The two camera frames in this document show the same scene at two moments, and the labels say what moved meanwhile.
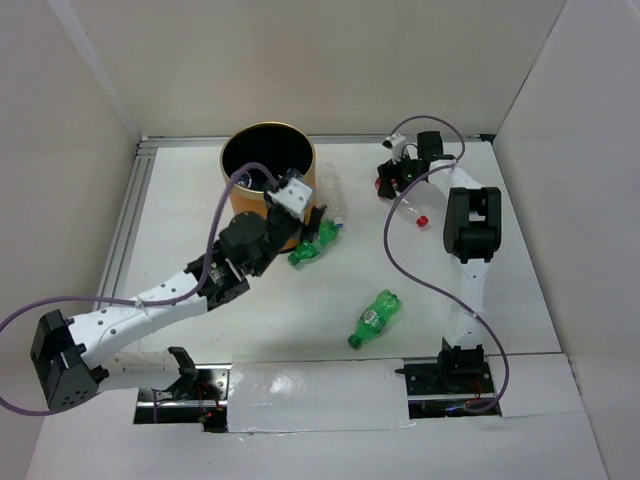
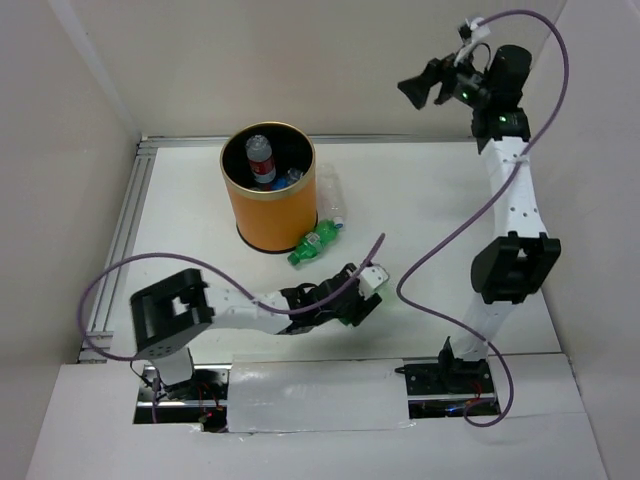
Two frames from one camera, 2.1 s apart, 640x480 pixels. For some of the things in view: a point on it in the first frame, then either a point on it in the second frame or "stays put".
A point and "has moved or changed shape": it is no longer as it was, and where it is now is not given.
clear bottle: x=288 y=175 has moved or changed shape
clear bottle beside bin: x=329 y=184 stays put
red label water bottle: x=406 y=205 → x=259 y=152
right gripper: x=389 y=171 → x=417 y=88
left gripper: x=310 y=232 → x=367 y=307
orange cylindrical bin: x=282 y=147 stays put
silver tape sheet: x=312 y=396 stays put
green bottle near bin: x=310 y=248 stays put
